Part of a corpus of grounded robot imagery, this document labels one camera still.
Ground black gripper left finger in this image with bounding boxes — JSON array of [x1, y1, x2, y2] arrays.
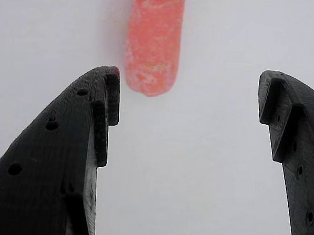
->
[[0, 60, 123, 235]]

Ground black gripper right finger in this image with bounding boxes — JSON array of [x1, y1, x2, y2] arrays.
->
[[250, 69, 314, 235]]

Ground small orange snack piece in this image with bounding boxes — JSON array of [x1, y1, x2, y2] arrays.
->
[[122, 0, 186, 99]]

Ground large white paper sheet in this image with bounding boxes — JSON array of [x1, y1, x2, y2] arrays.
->
[[0, 0, 314, 235]]

